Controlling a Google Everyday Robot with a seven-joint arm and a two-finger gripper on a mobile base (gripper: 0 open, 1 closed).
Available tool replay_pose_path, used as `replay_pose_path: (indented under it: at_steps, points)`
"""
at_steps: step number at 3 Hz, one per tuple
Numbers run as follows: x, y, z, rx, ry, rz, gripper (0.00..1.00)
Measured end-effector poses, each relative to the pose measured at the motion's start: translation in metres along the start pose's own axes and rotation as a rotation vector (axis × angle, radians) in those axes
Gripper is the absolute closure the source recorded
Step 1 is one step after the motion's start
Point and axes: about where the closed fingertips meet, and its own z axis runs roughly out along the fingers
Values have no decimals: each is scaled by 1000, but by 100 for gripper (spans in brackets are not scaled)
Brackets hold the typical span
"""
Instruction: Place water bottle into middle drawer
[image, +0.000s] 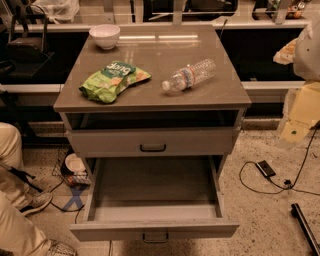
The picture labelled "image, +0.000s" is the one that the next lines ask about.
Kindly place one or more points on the open bottom drawer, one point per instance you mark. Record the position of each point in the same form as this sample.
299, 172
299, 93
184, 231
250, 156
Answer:
154, 199

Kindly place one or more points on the black chair in background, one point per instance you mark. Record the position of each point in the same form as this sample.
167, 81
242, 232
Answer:
26, 48

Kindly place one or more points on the black bar on floor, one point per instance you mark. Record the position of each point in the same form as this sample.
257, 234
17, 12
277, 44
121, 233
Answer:
298, 214

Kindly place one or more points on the black phone on floor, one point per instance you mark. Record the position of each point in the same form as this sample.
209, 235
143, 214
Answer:
265, 169

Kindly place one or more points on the clear plastic water bottle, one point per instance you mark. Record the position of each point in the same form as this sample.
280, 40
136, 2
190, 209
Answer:
190, 75

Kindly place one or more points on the closed upper drawer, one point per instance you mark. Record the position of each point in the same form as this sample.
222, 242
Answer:
152, 142

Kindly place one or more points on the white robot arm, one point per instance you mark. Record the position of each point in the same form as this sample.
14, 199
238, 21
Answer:
304, 53

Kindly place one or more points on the green chip bag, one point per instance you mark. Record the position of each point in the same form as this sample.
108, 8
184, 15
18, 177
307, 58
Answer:
106, 84

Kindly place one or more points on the person's leg in khaki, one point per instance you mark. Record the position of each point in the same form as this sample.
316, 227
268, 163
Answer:
17, 234

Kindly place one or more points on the blue tape cross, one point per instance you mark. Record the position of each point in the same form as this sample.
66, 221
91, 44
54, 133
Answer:
75, 199

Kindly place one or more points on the grey drawer cabinet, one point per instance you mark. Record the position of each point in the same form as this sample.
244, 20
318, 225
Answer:
219, 102

